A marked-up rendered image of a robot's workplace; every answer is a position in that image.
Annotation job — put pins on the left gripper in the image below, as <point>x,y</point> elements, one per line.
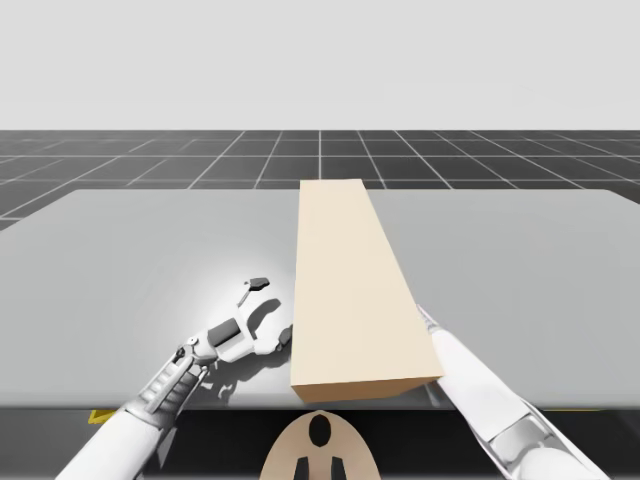
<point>231,337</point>

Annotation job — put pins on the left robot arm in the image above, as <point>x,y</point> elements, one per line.
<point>131,420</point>

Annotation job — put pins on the tan robot part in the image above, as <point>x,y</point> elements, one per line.
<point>320,447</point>

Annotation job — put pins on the tall board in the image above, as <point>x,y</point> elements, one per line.
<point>350,295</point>

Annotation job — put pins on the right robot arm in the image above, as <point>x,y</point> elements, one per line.
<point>492,395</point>

